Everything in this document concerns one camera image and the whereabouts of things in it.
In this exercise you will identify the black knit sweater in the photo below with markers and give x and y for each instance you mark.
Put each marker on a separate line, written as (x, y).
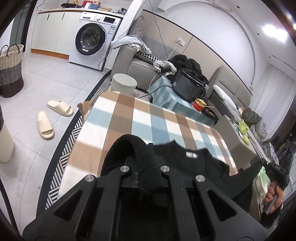
(165, 192)

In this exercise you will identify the pile of black clothes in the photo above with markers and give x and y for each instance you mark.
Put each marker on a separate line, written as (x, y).
(181, 62)

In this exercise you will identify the person's right hand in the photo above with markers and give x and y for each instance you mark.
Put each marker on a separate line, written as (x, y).
(273, 199)

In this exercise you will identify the green toy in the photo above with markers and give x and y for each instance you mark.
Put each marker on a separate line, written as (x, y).
(243, 129)

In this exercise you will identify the red instant noodle cup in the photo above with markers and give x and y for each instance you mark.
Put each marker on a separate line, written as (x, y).
(199, 104)

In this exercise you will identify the black rice cooker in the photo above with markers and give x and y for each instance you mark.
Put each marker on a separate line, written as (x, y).
(188, 87)

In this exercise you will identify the white round stool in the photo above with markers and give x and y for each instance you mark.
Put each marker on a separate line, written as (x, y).
(123, 83)

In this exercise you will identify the plaid table cloth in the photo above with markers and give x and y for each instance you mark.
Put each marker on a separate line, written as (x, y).
(115, 114)

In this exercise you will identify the grey sofa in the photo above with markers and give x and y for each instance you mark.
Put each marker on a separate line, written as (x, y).
(158, 35)

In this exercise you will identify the cream slipper far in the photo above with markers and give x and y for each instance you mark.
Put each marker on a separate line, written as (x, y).
(60, 107)

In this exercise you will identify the cream slipper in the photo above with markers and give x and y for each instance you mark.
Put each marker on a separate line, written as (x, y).
(45, 127)
(60, 107)

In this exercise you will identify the white washing machine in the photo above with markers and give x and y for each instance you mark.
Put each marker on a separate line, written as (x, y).
(95, 31)

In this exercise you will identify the cream slipper near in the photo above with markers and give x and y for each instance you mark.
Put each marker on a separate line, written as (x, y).
(45, 127)

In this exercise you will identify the beige trash bin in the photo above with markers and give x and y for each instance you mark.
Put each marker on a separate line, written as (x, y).
(7, 144)

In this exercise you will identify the woven laundry basket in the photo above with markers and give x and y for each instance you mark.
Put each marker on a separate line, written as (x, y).
(11, 70)

